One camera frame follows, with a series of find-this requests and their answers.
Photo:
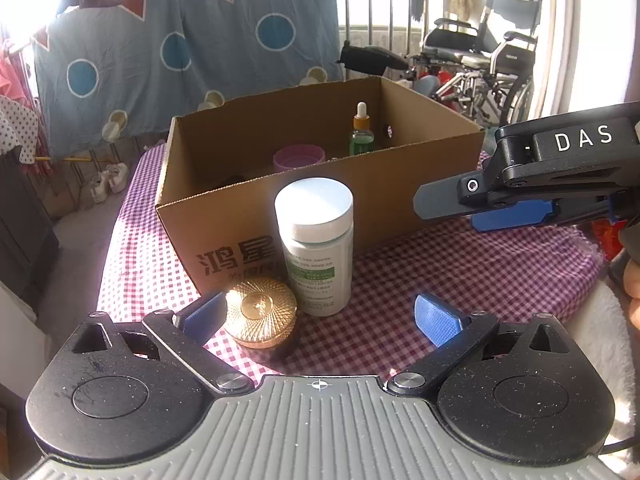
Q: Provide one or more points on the person's right hand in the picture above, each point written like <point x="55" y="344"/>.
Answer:
<point x="632" y="295"/>

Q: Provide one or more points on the white fleece cloth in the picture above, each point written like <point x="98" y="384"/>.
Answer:
<point x="607" y="350"/>

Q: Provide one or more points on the pair of white shoes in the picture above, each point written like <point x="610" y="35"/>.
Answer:
<point x="110" y="182"/>

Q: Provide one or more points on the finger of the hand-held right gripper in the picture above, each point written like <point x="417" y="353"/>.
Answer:
<point x="440" y="200"/>
<point x="510" y="216"/>

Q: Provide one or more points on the grey blue seat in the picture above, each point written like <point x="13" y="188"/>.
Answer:
<point x="425" y="85"/>

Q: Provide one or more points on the yellow rod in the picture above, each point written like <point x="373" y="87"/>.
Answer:
<point x="85" y="159"/>

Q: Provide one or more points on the black padded seat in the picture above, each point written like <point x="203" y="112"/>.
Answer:
<point x="370" y="60"/>

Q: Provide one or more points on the white pill bottle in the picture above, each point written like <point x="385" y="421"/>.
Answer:
<point x="315" y="260"/>

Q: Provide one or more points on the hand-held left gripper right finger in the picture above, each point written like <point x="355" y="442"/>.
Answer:
<point x="437" y="320"/>

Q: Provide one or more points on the metal railing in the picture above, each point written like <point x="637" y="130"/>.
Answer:
<point x="380" y="5"/>

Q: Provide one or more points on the purple checkered tablecloth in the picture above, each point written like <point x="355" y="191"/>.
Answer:
<point x="475" y="270"/>

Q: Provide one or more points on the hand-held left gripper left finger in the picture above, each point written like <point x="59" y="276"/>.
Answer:
<point x="202" y="312"/>

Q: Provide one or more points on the brown cardboard box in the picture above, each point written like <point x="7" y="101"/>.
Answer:
<point x="400" y="195"/>

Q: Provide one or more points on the black folding wheelchair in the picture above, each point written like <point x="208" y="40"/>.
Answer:
<point x="500" y="45"/>

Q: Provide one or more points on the red object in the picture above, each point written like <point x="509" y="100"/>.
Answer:
<point x="607" y="240"/>

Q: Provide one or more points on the pink hanging cloth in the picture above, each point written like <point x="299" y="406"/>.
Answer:
<point x="15" y="70"/>

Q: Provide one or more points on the gold round jar lid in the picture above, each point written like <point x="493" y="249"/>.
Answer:
<point x="260" y="310"/>

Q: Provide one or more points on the blue printed blanket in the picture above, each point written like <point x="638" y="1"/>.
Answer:
<point x="200" y="60"/>

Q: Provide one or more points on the dark cabinet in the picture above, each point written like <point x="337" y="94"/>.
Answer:
<point x="22" y="230"/>

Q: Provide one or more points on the white polka dot cloth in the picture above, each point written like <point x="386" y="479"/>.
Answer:
<point x="17" y="127"/>

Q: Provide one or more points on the pink plastic cup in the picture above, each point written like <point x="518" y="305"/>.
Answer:
<point x="300" y="157"/>

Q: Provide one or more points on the green dropper bottle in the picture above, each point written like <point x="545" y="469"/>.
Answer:
<point x="362" y="137"/>

